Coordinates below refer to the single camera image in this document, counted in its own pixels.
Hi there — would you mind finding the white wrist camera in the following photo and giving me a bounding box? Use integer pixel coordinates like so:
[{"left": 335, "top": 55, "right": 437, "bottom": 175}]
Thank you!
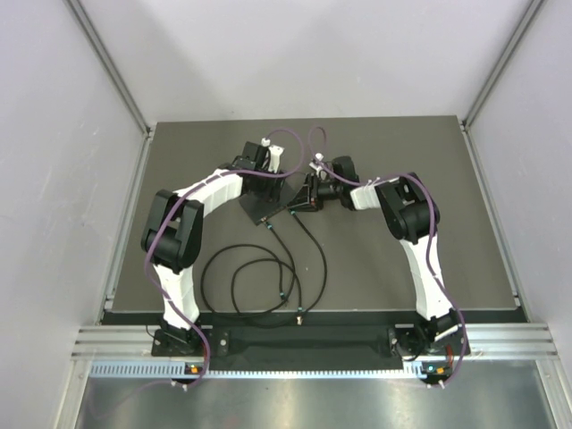
[
  {"left": 309, "top": 153, "right": 329, "bottom": 180},
  {"left": 261, "top": 138, "right": 284, "bottom": 173}
]

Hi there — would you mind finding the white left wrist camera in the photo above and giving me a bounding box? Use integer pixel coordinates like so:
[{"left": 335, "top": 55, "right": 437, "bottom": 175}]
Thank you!
[{"left": 261, "top": 138, "right": 284, "bottom": 173}]

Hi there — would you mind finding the aluminium front frame rail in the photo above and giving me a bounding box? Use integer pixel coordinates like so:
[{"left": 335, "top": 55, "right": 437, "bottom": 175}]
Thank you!
[{"left": 71, "top": 324, "right": 557, "bottom": 370}]

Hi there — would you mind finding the slotted grey cable duct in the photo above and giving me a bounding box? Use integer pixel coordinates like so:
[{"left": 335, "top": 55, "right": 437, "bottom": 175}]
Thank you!
[{"left": 89, "top": 360, "right": 448, "bottom": 381}]

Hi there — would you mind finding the black ethernet cable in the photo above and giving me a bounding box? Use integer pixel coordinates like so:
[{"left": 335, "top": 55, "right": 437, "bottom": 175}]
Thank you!
[
  {"left": 199, "top": 218, "right": 297, "bottom": 323},
  {"left": 285, "top": 209, "right": 330, "bottom": 324}
]

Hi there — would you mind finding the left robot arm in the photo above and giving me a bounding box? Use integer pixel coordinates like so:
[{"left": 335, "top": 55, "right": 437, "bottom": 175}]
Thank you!
[{"left": 141, "top": 139, "right": 285, "bottom": 355}]

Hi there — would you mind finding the black ethernet cable right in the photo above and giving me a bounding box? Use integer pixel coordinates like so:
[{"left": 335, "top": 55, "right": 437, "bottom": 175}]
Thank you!
[{"left": 285, "top": 209, "right": 330, "bottom": 324}]

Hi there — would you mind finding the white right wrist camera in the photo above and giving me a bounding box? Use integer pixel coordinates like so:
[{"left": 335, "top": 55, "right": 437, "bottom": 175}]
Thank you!
[{"left": 309, "top": 153, "right": 329, "bottom": 180}]

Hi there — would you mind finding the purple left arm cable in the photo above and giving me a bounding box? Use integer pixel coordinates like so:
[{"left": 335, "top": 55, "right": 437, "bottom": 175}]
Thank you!
[{"left": 87, "top": 128, "right": 306, "bottom": 421}]

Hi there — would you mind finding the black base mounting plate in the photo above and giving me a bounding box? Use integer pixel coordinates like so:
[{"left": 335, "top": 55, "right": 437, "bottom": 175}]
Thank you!
[{"left": 152, "top": 324, "right": 469, "bottom": 370}]

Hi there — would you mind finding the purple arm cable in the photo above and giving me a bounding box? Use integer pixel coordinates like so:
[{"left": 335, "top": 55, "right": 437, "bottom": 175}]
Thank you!
[
  {"left": 87, "top": 128, "right": 306, "bottom": 421},
  {"left": 307, "top": 125, "right": 468, "bottom": 388}
]

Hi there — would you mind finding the black ethernet cable left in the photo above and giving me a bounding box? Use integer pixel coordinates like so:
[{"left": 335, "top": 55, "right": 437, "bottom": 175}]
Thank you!
[{"left": 199, "top": 218, "right": 297, "bottom": 323}]

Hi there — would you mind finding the dark grey network switch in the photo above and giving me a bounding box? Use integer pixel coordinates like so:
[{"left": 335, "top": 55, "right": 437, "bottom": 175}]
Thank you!
[{"left": 239, "top": 184, "right": 297, "bottom": 225}]

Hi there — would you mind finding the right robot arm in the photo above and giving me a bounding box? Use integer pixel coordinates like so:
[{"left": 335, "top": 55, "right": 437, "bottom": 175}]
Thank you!
[{"left": 289, "top": 153, "right": 459, "bottom": 360}]

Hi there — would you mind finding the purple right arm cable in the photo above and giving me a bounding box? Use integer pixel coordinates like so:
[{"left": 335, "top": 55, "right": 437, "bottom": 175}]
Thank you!
[{"left": 307, "top": 125, "right": 468, "bottom": 388}]

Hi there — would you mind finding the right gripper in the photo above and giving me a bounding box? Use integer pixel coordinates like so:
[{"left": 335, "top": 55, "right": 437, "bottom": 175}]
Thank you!
[{"left": 287, "top": 174, "right": 343, "bottom": 214}]

